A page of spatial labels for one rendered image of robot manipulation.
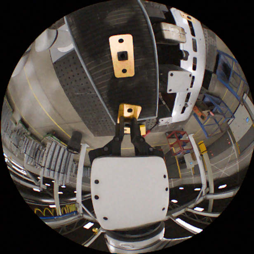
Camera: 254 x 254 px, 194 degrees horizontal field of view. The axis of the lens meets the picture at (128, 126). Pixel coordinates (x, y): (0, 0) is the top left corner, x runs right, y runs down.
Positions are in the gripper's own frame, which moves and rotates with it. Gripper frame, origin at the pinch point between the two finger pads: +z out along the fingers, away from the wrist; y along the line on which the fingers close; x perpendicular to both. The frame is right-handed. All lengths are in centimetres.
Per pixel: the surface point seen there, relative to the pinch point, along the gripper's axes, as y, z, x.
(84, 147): -145, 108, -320
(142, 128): 8.1, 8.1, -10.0
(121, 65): -2.5, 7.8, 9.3
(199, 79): 37.2, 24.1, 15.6
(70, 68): -45, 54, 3
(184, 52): 13.1, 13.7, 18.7
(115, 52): -3.9, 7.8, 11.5
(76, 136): -136, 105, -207
